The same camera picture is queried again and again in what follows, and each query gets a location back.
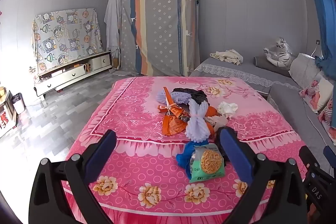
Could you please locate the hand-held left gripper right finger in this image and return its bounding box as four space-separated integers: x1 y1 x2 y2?
219 126 307 224

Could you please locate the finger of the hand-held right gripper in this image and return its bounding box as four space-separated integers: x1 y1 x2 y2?
299 145 319 177
323 146 336 164

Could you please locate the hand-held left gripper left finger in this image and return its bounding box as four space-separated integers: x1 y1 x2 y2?
28 130 117 224

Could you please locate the green snack packet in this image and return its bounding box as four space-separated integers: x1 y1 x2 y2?
189 143 227 184

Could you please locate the beige cloth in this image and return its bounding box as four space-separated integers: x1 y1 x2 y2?
206 116 229 132

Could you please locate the white cloth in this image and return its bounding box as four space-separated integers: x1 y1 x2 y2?
217 101 239 118

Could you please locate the purple foam net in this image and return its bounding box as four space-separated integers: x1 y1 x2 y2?
184 99 212 142
157 90 192 106

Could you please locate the blue cloth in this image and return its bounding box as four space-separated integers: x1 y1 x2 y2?
176 139 210 180

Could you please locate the orange plastic wrapper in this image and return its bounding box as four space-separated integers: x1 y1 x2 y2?
157 86 192 136

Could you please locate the black cloth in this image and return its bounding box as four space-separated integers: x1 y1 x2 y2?
172 88 210 113

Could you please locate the small trash bin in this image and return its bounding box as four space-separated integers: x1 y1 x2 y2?
11 93 26 115

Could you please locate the baby print pillow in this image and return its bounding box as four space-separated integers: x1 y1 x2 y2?
299 74 334 113
317 98 336 146

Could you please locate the pink floral blanket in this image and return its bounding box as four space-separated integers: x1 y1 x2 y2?
63 76 310 224

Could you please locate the white TV cabinet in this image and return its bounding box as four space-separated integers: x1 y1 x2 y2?
34 50 113 102

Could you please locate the grey sofa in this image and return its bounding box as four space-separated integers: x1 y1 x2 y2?
189 55 336 169

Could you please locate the white lace cushion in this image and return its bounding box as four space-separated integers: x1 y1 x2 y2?
289 53 324 88

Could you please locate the grey pillow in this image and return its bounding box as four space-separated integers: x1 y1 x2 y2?
253 55 292 77

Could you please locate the cream cloth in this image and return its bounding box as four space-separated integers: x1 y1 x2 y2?
209 49 244 65

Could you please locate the cluttered shelf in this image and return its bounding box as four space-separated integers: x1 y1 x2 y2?
0 86 18 136

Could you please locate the white tiger plush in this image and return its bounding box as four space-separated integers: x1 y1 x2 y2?
263 37 296 69

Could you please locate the cartoon printed cloth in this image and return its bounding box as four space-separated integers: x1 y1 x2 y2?
31 7 103 83

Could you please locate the grey hanging cloth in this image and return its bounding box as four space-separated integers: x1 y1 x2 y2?
104 0 124 67

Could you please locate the striped cloth wardrobe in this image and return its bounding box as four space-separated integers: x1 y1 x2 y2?
109 0 201 77

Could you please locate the blue curtain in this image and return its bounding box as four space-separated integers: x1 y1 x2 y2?
302 0 336 88

